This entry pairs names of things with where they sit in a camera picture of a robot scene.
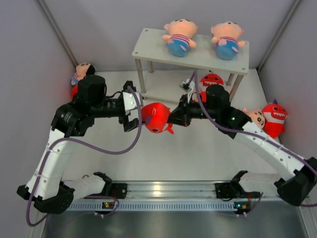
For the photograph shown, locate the red shark plush round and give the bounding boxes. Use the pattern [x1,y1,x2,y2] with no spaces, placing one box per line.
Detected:
[141,102,174,134]

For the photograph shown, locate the pink doll blue pants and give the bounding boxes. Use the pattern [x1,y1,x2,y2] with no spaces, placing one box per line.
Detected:
[162,18,198,57]

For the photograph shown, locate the pink doll striped shirt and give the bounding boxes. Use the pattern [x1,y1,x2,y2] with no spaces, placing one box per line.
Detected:
[211,21,246,60]

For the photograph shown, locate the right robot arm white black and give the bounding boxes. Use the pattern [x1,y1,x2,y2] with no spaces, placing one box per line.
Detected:
[168,85,317,206]

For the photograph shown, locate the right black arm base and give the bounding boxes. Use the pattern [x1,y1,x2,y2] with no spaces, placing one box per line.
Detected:
[215,182,243,200]

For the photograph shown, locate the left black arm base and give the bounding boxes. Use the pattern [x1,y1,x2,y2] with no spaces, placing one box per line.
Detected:
[106,183,128,199]

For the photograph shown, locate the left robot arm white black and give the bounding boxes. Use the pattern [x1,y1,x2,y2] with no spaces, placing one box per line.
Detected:
[17,75,143,214]

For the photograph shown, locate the white two-tier shelf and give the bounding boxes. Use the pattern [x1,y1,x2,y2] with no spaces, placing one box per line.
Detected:
[132,28,250,103]

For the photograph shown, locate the black-haired doll left corner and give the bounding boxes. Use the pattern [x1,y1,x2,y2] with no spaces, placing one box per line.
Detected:
[70,62,96,86]

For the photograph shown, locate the pink doll black eyebrows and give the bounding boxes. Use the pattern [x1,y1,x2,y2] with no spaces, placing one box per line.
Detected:
[242,108,265,129]

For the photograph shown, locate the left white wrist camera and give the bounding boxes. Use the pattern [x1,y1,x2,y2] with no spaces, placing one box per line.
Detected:
[122,92,143,112]

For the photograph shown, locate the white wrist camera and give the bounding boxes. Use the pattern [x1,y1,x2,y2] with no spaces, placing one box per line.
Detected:
[122,92,143,112]
[179,79,195,94]

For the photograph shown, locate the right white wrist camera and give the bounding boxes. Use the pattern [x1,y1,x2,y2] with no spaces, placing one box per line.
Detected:
[179,79,195,94]

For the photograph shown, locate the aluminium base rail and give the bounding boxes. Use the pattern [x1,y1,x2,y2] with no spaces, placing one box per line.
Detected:
[69,180,310,200]

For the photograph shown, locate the white slotted cable duct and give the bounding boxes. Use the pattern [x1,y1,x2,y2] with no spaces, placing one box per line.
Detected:
[67,200,240,212]

